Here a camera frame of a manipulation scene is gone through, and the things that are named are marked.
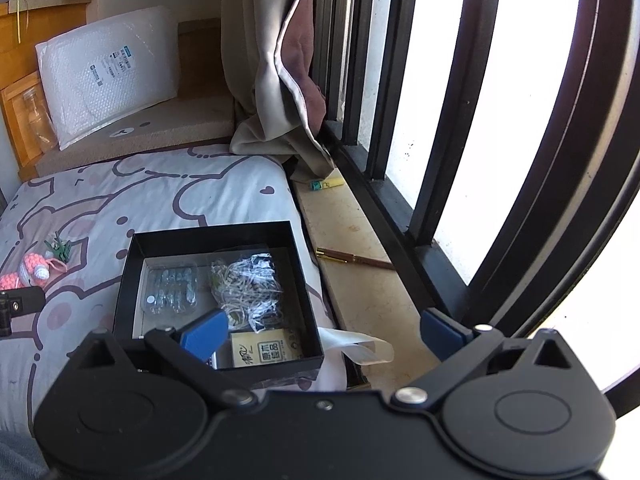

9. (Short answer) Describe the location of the white paper strip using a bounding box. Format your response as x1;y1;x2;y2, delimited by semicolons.
317;326;396;366

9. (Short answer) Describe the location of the yellow ribbon tag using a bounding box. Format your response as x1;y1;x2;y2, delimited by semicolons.
7;0;28;45

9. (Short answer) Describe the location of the pink crochet doll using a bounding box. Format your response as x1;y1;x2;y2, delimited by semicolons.
0;252;52;292

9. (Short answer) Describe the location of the person's grey trouser leg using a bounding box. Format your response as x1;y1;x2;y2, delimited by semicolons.
0;427;51;480

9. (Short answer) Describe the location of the beige bear face cushion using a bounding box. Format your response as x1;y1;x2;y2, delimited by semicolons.
35;95;236;178

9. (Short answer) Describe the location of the brown pen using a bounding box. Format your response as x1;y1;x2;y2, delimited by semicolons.
315;247;396;271

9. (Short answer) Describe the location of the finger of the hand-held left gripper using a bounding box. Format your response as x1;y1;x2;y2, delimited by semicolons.
0;286;47;318

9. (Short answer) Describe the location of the black cardboard box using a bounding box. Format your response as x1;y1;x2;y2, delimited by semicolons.
112;220;326;381

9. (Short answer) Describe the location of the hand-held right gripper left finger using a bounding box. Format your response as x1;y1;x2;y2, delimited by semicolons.
67;307;261;408

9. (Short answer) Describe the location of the beige tissue packet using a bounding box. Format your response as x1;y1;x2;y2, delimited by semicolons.
229;329;306;368

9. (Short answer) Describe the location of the clear bag of rubber bands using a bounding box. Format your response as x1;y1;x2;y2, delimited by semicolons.
207;251;287;333

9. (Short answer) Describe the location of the dark window grille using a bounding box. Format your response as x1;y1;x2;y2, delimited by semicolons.
310;0;640;421

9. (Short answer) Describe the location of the clear button battery blister pack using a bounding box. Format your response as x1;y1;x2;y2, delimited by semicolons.
141;266;198;317

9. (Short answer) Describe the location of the clear plastic bottle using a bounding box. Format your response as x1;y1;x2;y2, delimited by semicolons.
22;85;58;153

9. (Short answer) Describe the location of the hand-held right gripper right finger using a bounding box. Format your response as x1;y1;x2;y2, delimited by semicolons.
390;306;593;408

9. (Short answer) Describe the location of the white bubble mailer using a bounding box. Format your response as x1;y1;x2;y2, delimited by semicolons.
35;6;181;152

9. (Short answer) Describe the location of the beige curtain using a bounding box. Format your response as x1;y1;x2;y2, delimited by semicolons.
220;0;336;183

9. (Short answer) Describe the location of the green leaf keychain charm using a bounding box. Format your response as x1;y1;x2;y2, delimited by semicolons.
44;232;71;273

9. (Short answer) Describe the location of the cartoon printed bedsheet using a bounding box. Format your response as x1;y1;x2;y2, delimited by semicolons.
0;142;351;431

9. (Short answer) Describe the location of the beige stone windowsill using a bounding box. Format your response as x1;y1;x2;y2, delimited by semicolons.
290;167;441;391

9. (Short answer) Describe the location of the wooden headboard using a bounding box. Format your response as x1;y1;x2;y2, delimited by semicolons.
0;0;223;181

